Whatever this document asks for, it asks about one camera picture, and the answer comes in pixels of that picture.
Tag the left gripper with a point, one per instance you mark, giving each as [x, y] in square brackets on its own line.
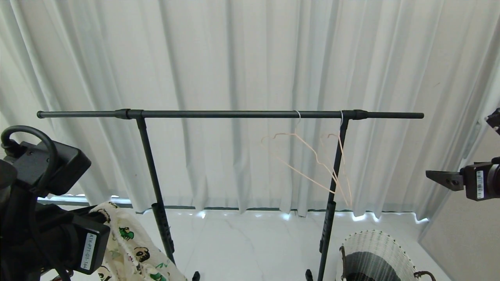
[62, 238]

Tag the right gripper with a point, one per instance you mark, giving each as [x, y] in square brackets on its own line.
[470, 183]

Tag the cream printed garment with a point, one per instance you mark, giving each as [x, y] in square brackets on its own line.
[133, 249]

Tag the pink clothes hanger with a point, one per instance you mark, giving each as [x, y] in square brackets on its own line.
[289, 134]
[343, 164]

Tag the white laundry basket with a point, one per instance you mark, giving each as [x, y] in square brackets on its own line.
[375, 242]

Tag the black clothes rack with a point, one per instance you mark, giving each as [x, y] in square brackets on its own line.
[234, 114]

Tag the white curtain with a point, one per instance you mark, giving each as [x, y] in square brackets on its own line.
[234, 58]

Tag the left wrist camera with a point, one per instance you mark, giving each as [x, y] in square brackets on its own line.
[66, 168]

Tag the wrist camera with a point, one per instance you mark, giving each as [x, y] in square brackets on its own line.
[66, 168]
[495, 121]

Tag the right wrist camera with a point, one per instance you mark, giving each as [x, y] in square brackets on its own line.
[495, 121]

